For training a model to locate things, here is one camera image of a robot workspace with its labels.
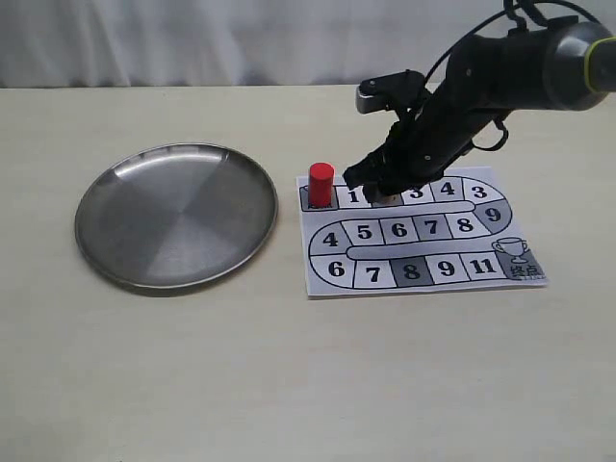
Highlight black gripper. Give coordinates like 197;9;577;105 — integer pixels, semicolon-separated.
343;81;511;204

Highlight wooden die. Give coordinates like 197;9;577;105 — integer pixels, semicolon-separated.
378;195;398;206

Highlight red cylinder game piece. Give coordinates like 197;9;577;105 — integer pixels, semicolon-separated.
308;162;335;208

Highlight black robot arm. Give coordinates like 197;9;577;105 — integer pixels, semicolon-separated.
343;22;615;202

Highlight printed paper game board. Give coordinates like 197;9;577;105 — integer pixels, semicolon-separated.
296;167;548;297

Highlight round stainless steel plate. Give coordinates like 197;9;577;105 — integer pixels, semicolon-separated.
73;142;279;293

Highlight white curtain backdrop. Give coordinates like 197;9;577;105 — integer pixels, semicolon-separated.
1;1;509;88

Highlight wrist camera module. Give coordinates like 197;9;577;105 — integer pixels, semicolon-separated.
355;69;431;115

